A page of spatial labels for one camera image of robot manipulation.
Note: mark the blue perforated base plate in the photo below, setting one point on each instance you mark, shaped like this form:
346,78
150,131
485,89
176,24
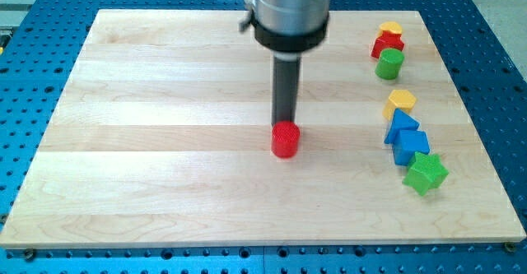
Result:
41,54

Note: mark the blue triangle block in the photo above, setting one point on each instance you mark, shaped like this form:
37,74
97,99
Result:
400,121

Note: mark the green star block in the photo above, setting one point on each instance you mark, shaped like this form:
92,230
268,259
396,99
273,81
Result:
425,172

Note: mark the yellow hexagon block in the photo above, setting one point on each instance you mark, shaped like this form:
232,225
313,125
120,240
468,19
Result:
399,99

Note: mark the red cylinder block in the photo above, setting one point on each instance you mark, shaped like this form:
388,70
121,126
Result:
285,139

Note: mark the green cylinder block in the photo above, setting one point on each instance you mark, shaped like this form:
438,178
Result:
389,64

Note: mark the light wooden board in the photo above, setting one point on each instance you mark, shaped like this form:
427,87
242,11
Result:
161,138

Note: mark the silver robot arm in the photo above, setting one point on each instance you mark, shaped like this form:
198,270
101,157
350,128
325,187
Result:
287,28

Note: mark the yellow half-round block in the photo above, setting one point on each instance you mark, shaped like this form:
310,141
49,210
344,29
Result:
391,27

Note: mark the blue cube block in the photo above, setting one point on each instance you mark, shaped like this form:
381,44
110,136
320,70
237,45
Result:
406,143

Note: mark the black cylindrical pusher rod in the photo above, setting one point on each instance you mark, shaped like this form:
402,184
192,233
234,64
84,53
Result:
286,76

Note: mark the red star block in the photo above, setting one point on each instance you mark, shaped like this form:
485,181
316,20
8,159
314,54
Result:
387,40

